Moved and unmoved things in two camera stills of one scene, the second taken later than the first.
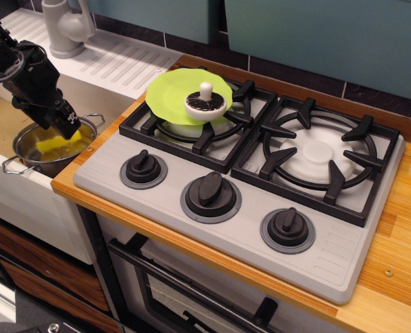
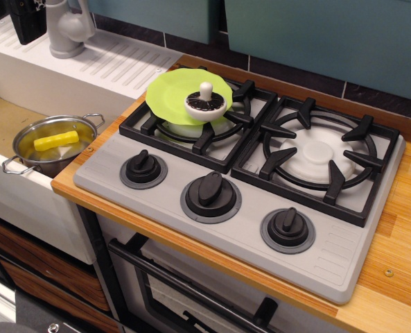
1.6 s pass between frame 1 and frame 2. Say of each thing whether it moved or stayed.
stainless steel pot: stayed
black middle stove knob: stayed
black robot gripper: moved
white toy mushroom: stayed
